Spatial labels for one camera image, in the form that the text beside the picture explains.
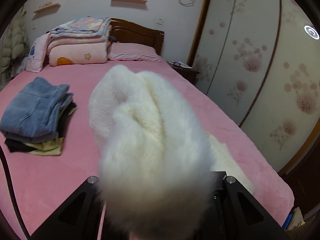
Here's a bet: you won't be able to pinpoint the white fluffy coat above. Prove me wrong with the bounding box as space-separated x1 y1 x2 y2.
88 65 255 239

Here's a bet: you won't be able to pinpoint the dark folded clothes stack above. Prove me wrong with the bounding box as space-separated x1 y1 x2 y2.
4 101 77 156

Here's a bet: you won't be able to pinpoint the dark wooden nightstand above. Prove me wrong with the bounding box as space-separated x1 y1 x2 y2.
167 61 199 85

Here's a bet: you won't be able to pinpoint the pink pillow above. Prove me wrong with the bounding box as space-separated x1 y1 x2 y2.
107 43 161 62

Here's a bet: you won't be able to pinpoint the dark wooden headboard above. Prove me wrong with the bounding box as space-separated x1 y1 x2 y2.
110 18 164 55

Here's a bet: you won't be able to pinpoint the folded floral pink quilt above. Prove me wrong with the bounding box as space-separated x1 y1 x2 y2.
47 16 111 67

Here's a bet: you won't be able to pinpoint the floral sliding wardrobe door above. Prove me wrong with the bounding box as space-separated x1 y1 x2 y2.
188 0 319 174

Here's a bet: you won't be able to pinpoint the folded blue jeans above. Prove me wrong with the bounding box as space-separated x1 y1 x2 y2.
1 77 73 144

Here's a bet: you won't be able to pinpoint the small printed pillow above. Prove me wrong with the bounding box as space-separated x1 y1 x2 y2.
25 33 49 73

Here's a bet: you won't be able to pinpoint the pink bed sheet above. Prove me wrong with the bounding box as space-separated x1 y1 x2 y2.
4 61 294 233

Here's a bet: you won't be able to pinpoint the beige puffer jacket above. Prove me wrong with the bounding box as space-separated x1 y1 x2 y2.
1 12 29 89

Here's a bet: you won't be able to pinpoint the lower wooden wall shelf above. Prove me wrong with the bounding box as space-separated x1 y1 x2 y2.
33 2 61 14

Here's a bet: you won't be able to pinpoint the black cable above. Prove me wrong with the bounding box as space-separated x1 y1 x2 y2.
0 144 32 238

